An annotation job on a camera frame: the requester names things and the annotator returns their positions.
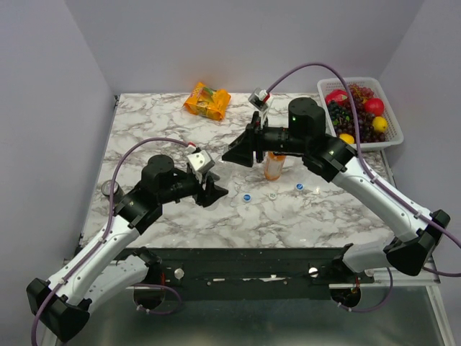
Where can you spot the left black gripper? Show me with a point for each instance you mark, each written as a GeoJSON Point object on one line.
{"type": "Point", "coordinates": [212, 193]}

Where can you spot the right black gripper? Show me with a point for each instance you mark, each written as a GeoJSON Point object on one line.
{"type": "Point", "coordinates": [240, 151]}

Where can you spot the orange juice bottle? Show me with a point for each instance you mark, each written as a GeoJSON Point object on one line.
{"type": "Point", "coordinates": [273, 166]}

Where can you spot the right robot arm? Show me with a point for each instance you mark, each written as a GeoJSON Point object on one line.
{"type": "Point", "coordinates": [416, 229]}

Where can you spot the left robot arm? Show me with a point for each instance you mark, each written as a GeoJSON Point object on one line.
{"type": "Point", "coordinates": [65, 301]}

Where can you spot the orange snack bag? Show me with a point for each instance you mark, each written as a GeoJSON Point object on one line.
{"type": "Point", "coordinates": [207, 102]}

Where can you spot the black yellow drink can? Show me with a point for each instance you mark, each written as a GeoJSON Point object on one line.
{"type": "Point", "coordinates": [117, 190]}

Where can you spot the blue grape bunch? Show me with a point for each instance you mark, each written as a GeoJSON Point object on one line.
{"type": "Point", "coordinates": [339, 114]}

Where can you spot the yellow lemon lower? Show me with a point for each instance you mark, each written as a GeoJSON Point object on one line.
{"type": "Point", "coordinates": [349, 139]}

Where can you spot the yellow lemon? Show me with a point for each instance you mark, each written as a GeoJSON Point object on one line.
{"type": "Point", "coordinates": [349, 139]}
{"type": "Point", "coordinates": [379, 124]}

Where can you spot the red apple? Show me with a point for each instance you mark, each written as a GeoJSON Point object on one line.
{"type": "Point", "coordinates": [338, 96]}

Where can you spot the dark red grape bunch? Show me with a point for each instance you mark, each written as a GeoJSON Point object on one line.
{"type": "Point", "coordinates": [367, 134]}

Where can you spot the red round fruit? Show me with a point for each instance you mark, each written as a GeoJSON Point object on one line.
{"type": "Point", "coordinates": [374, 106]}

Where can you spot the yellow lemon upper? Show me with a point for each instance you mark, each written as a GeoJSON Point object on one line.
{"type": "Point", "coordinates": [379, 124]}

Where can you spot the white plastic basket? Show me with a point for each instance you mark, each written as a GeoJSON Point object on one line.
{"type": "Point", "coordinates": [393, 134]}

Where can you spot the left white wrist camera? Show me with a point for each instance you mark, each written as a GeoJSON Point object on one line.
{"type": "Point", "coordinates": [201, 163]}

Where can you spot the black base frame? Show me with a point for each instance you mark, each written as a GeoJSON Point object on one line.
{"type": "Point", "coordinates": [218, 274]}

